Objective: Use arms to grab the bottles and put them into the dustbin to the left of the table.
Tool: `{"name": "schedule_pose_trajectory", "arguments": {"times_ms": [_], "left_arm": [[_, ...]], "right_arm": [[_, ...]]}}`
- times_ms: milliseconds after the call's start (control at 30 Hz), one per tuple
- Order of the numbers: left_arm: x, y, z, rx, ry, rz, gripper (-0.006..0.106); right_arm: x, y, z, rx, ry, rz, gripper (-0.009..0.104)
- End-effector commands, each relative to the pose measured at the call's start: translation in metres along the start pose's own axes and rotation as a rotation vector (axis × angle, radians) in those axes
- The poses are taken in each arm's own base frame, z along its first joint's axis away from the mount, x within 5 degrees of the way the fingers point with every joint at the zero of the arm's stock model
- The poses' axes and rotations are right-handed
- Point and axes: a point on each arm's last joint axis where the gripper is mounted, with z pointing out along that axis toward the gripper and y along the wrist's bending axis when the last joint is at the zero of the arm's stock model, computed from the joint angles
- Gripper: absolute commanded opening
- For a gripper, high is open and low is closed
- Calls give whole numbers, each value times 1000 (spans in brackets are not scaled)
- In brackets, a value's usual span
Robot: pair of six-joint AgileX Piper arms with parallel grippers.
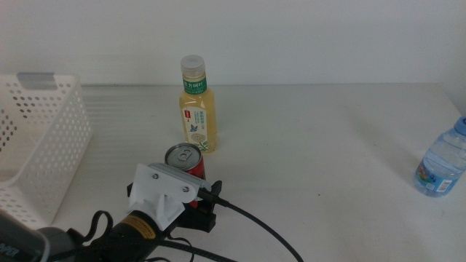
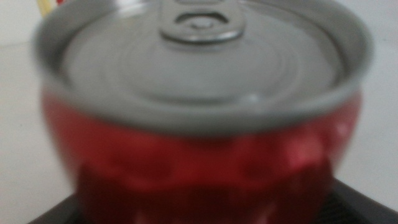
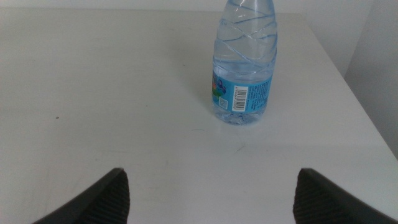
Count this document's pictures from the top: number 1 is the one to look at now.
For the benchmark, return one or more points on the red cola can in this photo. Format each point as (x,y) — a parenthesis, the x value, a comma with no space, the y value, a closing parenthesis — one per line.
(183,156)

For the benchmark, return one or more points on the white perforated plastic basket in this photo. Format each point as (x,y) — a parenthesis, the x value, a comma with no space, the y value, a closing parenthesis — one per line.
(58,142)

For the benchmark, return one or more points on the yellow tea bottle green label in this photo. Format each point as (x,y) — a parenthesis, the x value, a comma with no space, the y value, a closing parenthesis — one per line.
(198,109)

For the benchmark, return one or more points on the clear water bottle blue cap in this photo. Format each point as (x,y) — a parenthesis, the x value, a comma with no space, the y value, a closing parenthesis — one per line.
(442,163)

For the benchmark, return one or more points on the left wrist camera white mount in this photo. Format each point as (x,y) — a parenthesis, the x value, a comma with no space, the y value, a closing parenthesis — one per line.
(160,189)

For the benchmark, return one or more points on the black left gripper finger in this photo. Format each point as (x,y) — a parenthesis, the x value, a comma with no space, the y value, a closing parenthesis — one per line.
(130,190)
(217,187)

